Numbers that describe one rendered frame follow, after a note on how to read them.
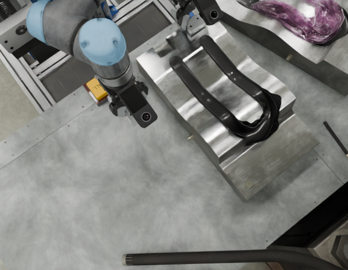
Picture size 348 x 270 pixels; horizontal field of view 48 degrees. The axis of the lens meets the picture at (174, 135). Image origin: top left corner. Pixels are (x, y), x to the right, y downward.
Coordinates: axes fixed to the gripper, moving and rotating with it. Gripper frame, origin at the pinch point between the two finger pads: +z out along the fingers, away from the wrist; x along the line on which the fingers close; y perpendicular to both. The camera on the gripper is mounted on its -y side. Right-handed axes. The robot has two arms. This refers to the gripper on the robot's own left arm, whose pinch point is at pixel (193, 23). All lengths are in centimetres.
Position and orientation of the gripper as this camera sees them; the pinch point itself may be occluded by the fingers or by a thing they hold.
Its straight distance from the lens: 115.7
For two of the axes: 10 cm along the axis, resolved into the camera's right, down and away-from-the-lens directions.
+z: 0.3, 2.6, 9.7
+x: -8.0, 5.9, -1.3
